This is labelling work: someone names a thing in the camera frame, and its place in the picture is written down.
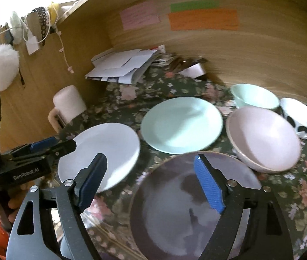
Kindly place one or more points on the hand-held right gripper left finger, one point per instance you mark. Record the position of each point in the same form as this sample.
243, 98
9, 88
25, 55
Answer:
91, 184

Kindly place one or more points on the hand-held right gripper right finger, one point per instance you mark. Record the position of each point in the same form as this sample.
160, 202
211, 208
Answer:
207, 184

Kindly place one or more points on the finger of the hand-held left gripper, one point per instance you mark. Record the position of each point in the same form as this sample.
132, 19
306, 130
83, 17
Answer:
65, 146
43, 143

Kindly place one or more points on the white plate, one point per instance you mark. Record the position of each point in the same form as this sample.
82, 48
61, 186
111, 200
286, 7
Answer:
107, 143

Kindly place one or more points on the dark purple plate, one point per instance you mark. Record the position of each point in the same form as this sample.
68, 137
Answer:
169, 203

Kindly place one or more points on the mint green bowl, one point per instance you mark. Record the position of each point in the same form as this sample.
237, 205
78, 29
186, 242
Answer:
253, 94

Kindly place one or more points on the person's left hand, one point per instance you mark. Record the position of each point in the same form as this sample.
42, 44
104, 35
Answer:
15, 201

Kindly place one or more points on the white mug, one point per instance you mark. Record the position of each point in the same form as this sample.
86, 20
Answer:
68, 103

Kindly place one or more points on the mint green plate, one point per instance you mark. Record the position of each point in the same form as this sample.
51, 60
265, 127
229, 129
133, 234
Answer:
180, 124

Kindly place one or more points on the pink bowl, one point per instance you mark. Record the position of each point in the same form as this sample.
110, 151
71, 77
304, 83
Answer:
264, 140

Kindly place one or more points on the white fluffy pompom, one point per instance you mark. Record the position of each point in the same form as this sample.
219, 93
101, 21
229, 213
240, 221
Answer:
0, 67

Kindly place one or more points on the stack of white papers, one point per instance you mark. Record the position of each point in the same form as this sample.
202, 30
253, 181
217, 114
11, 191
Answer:
121, 65

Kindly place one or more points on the white paper tag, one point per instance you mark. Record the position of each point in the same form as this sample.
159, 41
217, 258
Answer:
32, 44

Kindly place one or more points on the floral tablecloth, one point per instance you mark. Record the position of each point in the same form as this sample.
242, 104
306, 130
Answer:
169, 86

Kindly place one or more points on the small white box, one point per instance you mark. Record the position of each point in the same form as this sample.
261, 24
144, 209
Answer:
195, 70

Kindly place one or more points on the black spotted white bowl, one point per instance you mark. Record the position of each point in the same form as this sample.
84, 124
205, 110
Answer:
299, 113

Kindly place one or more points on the white plush toy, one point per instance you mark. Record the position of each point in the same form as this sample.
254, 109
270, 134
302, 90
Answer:
16, 24

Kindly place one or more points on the black lace hair band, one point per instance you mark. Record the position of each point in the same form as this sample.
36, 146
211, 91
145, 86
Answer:
43, 19

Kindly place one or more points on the pile of photos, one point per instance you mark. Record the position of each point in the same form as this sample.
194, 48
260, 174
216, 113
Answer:
169, 61

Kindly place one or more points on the yellow plush toy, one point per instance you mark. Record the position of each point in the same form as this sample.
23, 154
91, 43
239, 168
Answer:
53, 10

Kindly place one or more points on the pink paper note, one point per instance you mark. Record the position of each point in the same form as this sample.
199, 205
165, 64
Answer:
139, 15

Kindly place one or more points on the orange paper note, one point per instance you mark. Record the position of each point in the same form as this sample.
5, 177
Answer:
203, 20

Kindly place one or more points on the green paper note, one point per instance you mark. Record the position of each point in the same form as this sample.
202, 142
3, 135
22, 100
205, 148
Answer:
194, 5

